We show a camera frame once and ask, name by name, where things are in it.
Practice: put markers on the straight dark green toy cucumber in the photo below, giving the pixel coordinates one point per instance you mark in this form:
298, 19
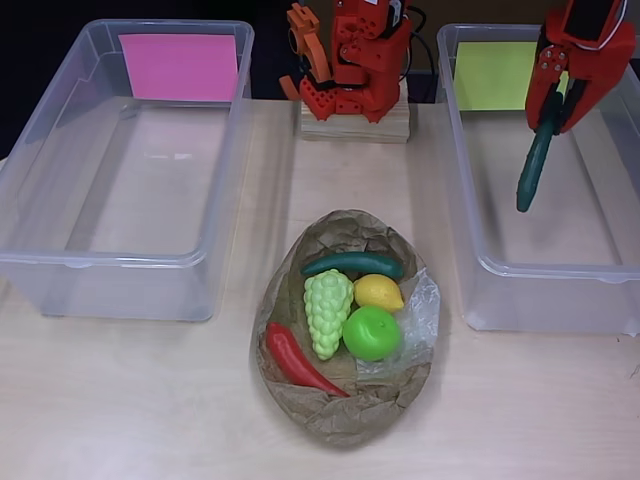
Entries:
532, 165

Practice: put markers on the curved dark green toy cucumber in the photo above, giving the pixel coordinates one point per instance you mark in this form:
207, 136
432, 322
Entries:
350, 261

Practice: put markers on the yellow toy lemon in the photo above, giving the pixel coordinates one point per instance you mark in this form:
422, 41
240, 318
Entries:
377, 292

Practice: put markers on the green toy apple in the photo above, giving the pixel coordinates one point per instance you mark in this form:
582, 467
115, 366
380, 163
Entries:
370, 332

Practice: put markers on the light green toy grapes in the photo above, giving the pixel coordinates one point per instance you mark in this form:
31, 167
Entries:
325, 315

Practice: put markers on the red toy chili pepper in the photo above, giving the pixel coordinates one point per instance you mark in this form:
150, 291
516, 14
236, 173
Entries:
287, 355

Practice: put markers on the red robot arm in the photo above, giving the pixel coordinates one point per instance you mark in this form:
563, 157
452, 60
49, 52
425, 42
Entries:
360, 65

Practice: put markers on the clear plastic bin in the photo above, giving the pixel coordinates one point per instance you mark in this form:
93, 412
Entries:
540, 225
150, 200

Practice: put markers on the yellow sticky note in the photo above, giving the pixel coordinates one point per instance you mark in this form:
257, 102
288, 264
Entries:
490, 75

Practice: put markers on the wooden base block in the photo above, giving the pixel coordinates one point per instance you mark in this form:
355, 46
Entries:
350, 132

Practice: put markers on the orange printed clamp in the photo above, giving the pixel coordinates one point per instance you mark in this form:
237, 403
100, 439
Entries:
315, 97

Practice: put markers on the pink sticky note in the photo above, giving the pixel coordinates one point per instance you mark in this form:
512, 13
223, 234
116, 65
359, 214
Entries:
177, 65

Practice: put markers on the crumpled brown paper bag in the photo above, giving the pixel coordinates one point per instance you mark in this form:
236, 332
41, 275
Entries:
350, 420

